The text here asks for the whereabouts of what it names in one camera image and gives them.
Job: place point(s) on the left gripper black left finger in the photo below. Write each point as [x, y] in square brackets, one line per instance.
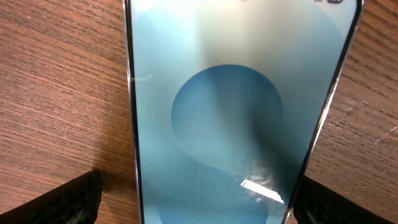
[76, 201]

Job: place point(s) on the turquoise screen Galaxy smartphone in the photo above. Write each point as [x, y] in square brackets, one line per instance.
[227, 101]

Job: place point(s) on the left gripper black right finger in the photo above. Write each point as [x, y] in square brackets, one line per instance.
[316, 204]

